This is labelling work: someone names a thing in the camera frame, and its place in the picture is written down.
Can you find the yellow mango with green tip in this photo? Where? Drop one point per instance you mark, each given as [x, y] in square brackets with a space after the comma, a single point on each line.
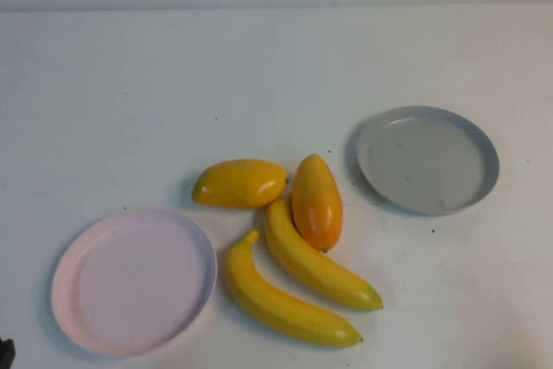
[237, 183]

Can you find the orange blushed mango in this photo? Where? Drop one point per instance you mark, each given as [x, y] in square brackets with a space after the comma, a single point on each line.
[317, 200]

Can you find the yellow plastic banana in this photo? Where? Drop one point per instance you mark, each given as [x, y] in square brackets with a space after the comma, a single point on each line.
[311, 265]
[276, 304]

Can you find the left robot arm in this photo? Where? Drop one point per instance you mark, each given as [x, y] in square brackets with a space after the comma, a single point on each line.
[6, 356]

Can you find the grey round plate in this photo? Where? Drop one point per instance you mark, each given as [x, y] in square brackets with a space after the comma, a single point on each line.
[427, 161]

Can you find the pink round plate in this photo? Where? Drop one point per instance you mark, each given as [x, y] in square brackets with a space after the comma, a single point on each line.
[134, 287]

